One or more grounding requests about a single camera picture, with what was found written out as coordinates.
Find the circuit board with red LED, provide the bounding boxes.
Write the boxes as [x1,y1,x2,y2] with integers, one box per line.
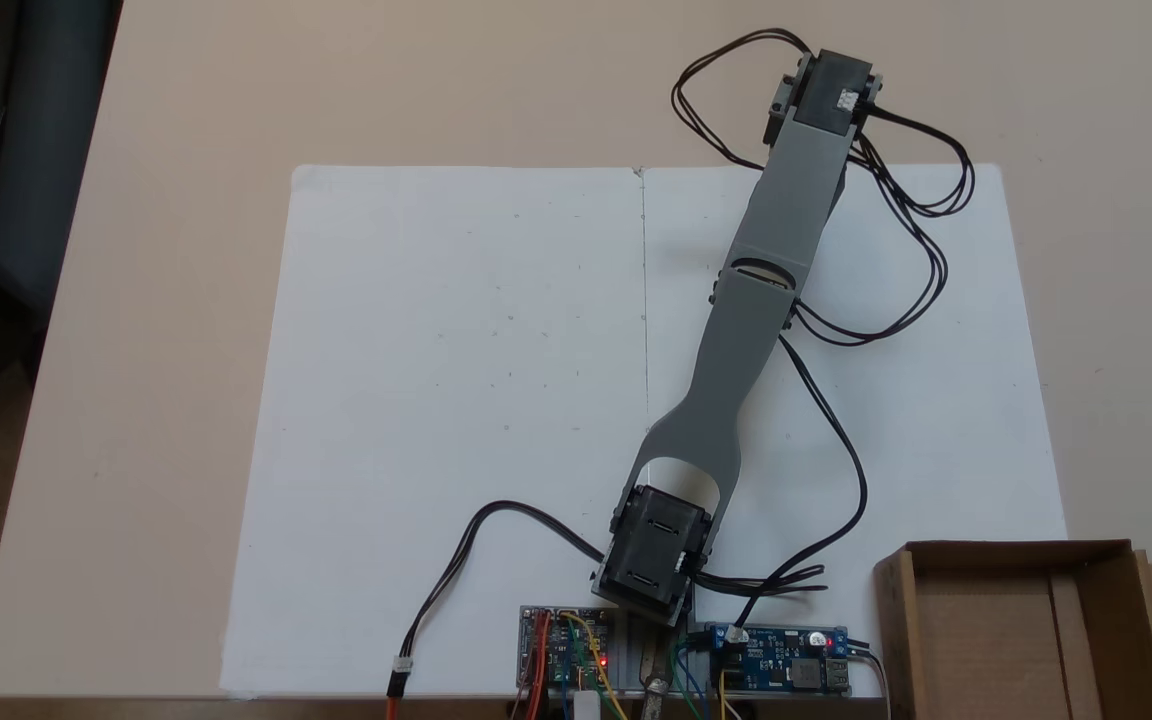
[518,604,614,692]

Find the orange jumper wires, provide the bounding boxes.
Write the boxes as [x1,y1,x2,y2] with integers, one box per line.
[521,622,550,720]

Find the black shoulder wire bundle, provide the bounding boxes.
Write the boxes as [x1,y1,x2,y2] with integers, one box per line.
[689,334,870,628]

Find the dark grey office chair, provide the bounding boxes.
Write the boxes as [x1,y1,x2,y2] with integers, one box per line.
[0,0,125,421]

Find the metal table clamp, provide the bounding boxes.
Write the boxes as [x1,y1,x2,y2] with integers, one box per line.
[638,640,674,720]

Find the yellow jumper wire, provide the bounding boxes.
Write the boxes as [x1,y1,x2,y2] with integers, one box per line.
[560,610,629,720]

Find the black forearm wire bundle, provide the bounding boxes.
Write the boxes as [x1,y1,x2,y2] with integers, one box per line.
[781,100,978,348]

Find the long black power cable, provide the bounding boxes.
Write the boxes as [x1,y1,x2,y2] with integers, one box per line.
[385,499,609,720]

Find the brown cardboard box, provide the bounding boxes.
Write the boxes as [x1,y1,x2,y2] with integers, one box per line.
[873,539,1152,720]

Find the black gripper wire loop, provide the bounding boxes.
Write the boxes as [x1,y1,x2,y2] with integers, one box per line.
[670,27,819,172]

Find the blue circuit board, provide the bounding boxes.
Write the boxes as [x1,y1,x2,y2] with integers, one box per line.
[700,621,853,697]

